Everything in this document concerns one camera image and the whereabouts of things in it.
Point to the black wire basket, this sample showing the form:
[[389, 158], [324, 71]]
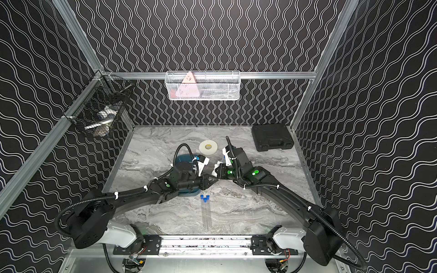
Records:
[[103, 108]]

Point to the white wipe cloth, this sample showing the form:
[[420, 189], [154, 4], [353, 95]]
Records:
[[216, 170]]

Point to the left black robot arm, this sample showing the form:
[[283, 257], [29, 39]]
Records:
[[89, 221]]

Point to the clear wire basket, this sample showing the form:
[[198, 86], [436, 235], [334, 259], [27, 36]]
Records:
[[213, 85]]

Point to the teal plastic tray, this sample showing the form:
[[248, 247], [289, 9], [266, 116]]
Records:
[[187, 158]]

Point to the white tape roll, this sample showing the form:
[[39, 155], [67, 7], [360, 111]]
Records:
[[208, 147]]

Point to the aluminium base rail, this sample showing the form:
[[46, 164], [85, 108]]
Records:
[[216, 246]]

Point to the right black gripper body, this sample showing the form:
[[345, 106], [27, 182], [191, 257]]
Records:
[[229, 173]]

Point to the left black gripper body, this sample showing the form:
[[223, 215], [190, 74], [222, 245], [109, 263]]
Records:
[[200, 180]]

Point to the black plastic case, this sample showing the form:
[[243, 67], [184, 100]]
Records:
[[272, 136]]

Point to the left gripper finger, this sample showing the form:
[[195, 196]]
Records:
[[205, 186], [210, 179]]

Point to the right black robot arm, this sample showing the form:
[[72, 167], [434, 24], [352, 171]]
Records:
[[323, 239]]

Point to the pink triangular card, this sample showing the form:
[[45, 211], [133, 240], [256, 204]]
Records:
[[188, 89]]

